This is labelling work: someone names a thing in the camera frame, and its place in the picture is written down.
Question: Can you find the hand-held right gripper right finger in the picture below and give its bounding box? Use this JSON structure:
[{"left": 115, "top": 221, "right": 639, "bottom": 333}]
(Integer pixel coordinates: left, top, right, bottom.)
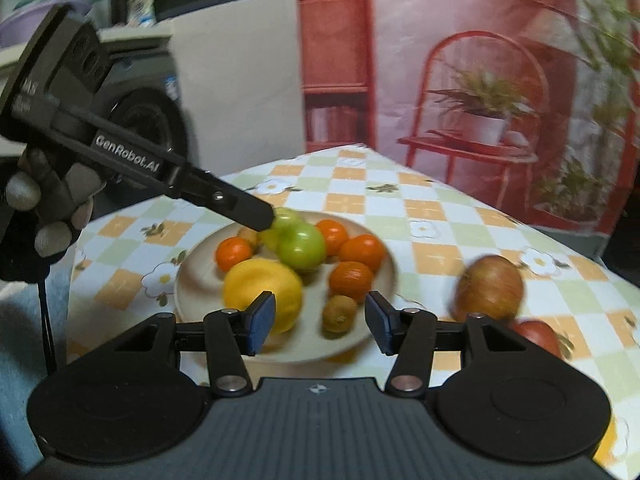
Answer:
[{"left": 365, "top": 291, "right": 531, "bottom": 397}]

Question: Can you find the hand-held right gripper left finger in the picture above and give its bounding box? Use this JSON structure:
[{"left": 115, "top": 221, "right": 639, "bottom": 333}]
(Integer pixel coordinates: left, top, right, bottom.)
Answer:
[{"left": 112, "top": 291, "right": 277, "bottom": 397}]

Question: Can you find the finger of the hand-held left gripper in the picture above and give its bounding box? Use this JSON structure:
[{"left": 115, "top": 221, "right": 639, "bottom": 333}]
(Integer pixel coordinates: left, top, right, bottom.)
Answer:
[{"left": 172, "top": 162, "right": 276, "bottom": 232}]

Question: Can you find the small brown kiwi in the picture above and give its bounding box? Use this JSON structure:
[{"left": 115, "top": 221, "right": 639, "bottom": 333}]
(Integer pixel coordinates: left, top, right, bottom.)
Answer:
[
  {"left": 321, "top": 294, "right": 359, "bottom": 335},
  {"left": 236, "top": 225, "right": 261, "bottom": 253}
]

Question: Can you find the yellow lemon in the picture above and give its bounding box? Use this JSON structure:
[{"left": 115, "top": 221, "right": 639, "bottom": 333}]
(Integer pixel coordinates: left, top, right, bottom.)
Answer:
[{"left": 223, "top": 258, "right": 304, "bottom": 335}]

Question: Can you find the small orange tangerine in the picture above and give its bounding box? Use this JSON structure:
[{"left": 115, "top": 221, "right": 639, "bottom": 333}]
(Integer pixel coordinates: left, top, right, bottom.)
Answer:
[
  {"left": 315, "top": 220, "right": 350, "bottom": 257},
  {"left": 328, "top": 261, "right": 375, "bottom": 304},
  {"left": 338, "top": 234, "right": 387, "bottom": 275},
  {"left": 215, "top": 236, "right": 254, "bottom": 273}
]

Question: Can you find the green jujube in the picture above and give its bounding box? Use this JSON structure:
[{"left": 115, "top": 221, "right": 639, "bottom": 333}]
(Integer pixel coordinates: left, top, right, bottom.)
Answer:
[
  {"left": 260, "top": 207, "right": 306, "bottom": 253},
  {"left": 277, "top": 221, "right": 327, "bottom": 269}
]

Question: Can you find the beige round plate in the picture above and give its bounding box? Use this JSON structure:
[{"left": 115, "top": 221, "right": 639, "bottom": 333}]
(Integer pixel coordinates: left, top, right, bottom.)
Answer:
[{"left": 173, "top": 211, "right": 399, "bottom": 365}]

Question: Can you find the person's left hand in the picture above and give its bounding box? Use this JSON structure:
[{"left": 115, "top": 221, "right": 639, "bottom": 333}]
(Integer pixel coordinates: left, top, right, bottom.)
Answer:
[{"left": 0, "top": 149, "right": 107, "bottom": 281}]

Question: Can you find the purple plastic basin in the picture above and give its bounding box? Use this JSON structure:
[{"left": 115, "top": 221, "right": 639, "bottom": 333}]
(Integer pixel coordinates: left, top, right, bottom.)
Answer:
[{"left": 0, "top": 2, "right": 96, "bottom": 51}]

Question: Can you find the grey washing machine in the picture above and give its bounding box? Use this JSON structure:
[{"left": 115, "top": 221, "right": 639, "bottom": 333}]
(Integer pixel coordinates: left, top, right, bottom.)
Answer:
[{"left": 95, "top": 42, "right": 193, "bottom": 201}]

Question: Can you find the white crumpled bag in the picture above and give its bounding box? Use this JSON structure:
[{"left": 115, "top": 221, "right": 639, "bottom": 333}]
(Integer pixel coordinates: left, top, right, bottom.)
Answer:
[{"left": 125, "top": 0, "right": 157, "bottom": 28}]

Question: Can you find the brown red apple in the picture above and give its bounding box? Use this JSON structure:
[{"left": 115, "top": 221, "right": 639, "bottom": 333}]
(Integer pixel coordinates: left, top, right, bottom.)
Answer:
[{"left": 452, "top": 254, "right": 525, "bottom": 322}]

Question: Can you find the checked floral tablecloth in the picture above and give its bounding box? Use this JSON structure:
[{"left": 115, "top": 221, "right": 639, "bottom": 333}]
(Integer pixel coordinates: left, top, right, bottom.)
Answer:
[{"left": 65, "top": 144, "right": 640, "bottom": 480}]

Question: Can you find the dark red apple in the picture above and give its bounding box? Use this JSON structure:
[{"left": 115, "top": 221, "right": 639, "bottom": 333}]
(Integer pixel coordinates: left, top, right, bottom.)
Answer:
[{"left": 510, "top": 319, "right": 563, "bottom": 359}]

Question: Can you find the black cable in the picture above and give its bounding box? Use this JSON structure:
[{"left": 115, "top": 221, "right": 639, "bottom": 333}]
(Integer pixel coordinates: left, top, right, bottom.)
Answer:
[{"left": 37, "top": 280, "right": 57, "bottom": 376}]

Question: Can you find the pink printed wall backdrop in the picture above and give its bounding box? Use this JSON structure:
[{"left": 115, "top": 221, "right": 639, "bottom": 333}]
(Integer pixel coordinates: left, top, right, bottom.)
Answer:
[{"left": 295, "top": 0, "right": 640, "bottom": 238}]

